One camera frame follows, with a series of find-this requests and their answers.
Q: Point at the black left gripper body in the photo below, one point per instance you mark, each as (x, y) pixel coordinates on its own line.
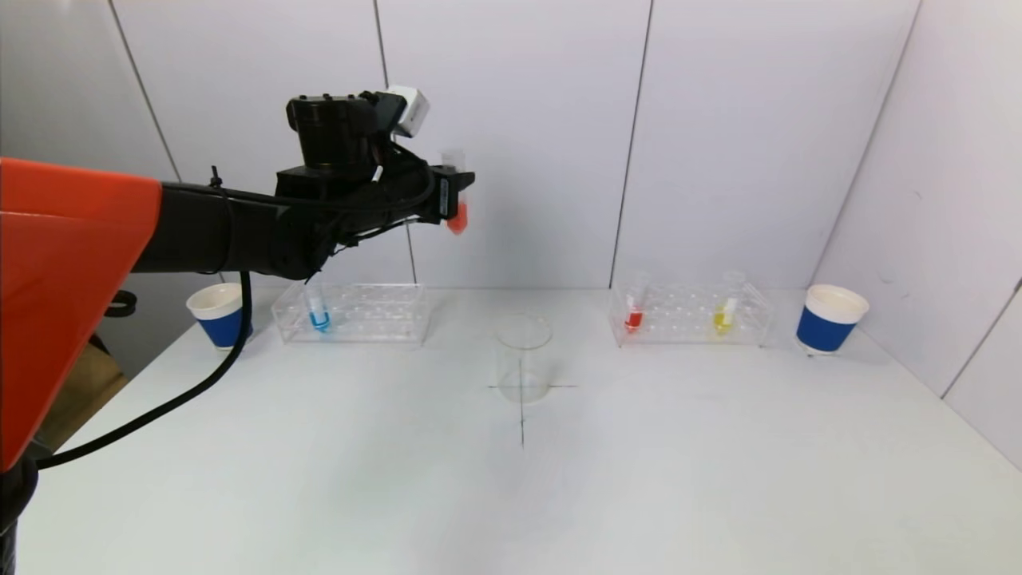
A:
(445, 196)

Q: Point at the blue pigment test tube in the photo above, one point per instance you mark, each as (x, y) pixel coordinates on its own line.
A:
(319, 319)

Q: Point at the blue white paper cup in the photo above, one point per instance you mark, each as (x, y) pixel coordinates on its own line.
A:
(826, 323)
(219, 315)

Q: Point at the clear acrylic test tube rack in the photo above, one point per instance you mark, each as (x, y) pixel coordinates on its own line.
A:
(367, 315)
(679, 319)

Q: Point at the yellow pigment test tube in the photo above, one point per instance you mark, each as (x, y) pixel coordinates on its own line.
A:
(722, 319)

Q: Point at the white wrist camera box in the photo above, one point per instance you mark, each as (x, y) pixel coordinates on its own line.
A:
(411, 110)

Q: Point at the red pigment test tube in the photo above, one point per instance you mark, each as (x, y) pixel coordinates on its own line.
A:
(457, 220)
(634, 319)

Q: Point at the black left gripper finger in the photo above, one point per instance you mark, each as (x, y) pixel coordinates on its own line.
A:
(447, 196)
(468, 179)

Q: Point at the clear glass beaker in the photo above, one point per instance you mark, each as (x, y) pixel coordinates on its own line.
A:
(523, 363)

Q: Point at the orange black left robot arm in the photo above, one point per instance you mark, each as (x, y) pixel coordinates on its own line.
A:
(72, 255)

